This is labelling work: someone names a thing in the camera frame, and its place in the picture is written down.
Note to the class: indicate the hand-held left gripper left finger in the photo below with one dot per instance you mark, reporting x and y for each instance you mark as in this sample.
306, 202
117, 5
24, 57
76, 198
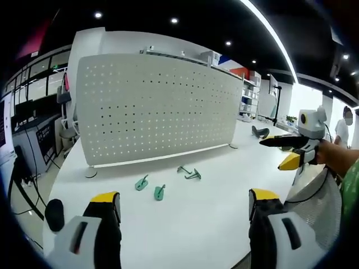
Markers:
92, 224

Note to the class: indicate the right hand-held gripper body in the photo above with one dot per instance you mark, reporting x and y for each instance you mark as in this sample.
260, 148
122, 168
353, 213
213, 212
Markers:
311, 126

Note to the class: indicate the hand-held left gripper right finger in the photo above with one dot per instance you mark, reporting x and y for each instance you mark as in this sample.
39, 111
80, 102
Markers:
269, 224

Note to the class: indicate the green hook assembly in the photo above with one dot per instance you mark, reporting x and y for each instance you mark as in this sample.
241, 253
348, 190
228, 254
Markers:
141, 185
195, 175
159, 193
183, 169

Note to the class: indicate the white perforated mounting plate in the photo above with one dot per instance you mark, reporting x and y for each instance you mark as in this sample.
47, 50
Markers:
157, 112

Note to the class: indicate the person's right hand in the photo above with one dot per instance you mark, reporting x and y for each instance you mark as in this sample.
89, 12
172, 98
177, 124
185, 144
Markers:
326, 154

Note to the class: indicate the small green plant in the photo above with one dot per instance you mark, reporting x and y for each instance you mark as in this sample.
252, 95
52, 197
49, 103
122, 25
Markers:
291, 118

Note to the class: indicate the black curved headset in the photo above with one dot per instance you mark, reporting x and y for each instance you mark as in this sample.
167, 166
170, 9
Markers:
259, 133

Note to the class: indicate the black pole stand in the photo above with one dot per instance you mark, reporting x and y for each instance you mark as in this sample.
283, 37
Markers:
277, 106

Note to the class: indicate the black foam-covered knob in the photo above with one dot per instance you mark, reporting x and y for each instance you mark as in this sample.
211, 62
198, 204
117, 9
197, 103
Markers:
54, 214

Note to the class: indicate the grey mesh chair back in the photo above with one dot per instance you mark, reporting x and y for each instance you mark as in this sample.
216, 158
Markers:
314, 213

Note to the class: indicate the white storage shelf rack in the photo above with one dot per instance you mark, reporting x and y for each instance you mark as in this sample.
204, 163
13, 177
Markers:
249, 95

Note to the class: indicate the black counter with signs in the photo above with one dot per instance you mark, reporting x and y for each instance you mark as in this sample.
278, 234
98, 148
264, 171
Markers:
42, 137

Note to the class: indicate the grey office chair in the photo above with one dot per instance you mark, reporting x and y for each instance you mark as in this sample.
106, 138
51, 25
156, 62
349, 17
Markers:
67, 123

